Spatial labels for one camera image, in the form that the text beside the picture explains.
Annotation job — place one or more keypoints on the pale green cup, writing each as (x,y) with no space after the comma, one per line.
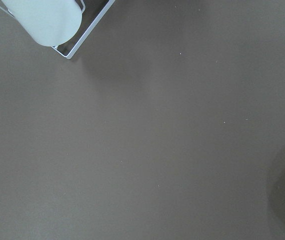
(49,22)

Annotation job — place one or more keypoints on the white wire cup rack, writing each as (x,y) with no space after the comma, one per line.
(92,12)

